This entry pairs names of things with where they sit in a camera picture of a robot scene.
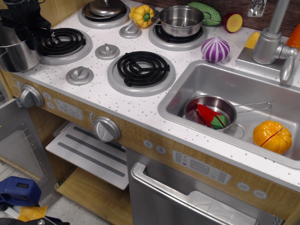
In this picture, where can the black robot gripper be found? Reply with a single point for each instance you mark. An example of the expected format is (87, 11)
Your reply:
(25, 22)

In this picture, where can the tall steel pot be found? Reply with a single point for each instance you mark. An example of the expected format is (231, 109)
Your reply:
(15, 55)

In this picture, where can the steel pot lid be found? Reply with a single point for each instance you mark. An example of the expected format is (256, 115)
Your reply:
(106, 7)

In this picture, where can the black coil burner left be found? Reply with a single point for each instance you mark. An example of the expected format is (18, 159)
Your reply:
(64, 41)

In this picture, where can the black coil burner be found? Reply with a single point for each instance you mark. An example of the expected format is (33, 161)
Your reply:
(158, 30)
(64, 41)
(142, 68)

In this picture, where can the silver oven knob left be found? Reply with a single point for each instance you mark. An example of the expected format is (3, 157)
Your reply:
(30, 96)

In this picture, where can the silver oven knob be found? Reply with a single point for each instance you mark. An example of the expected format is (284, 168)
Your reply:
(30, 96)
(105, 129)

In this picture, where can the silver stovetop knob front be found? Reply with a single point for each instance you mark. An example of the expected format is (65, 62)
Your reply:
(79, 76)

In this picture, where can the silver stovetop knob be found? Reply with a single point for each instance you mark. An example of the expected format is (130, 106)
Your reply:
(107, 52)
(130, 31)
(79, 76)

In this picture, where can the silver stovetop knob middle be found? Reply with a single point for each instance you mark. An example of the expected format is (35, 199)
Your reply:
(107, 52)

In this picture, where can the silver stovetop knob back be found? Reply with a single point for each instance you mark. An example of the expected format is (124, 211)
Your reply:
(130, 31)

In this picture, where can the black coil burner front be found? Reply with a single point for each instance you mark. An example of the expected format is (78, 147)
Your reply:
(142, 68)

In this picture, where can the yellow toy bell pepper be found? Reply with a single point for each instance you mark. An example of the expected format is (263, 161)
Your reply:
(142, 16)

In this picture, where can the white oven rack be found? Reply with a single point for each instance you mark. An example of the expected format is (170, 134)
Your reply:
(105, 160)

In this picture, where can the open oven door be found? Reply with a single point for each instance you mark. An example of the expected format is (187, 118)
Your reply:
(21, 151)

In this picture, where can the silver oven knob right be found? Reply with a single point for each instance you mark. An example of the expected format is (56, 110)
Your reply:
(105, 129)

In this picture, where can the black coil burner back right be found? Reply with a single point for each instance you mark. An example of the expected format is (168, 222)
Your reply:
(158, 30)

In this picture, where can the blue clamp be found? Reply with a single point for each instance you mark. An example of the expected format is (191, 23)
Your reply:
(19, 191)

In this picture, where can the green toy cucumber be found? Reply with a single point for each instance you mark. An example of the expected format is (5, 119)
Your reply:
(211, 16)

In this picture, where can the purple toy onion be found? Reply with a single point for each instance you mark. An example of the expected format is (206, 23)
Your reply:
(215, 49)

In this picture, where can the silver sink basin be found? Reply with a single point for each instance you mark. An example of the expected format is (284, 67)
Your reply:
(256, 99)

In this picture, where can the small steel saucepan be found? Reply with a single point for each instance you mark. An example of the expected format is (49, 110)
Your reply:
(222, 106)

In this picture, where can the red toy fruit half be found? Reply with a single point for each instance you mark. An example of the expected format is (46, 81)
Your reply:
(232, 22)

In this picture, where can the silver dishwasher door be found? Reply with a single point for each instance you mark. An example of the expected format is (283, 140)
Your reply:
(161, 195)

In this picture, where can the red toy chili pepper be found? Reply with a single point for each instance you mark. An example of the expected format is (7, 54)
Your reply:
(212, 118)

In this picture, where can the yellow toy corn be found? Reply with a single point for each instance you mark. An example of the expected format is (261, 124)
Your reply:
(252, 40)

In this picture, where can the silver toy faucet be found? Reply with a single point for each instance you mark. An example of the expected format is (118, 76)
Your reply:
(270, 56)

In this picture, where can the orange toy pumpkin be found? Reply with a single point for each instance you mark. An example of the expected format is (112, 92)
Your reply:
(272, 136)

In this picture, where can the orange toy carrot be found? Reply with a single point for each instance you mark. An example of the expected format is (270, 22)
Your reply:
(294, 39)

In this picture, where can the shallow steel pot with handles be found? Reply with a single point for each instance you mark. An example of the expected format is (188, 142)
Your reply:
(181, 21)

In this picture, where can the silver wall hook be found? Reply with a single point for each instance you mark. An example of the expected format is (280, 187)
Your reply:
(256, 8)

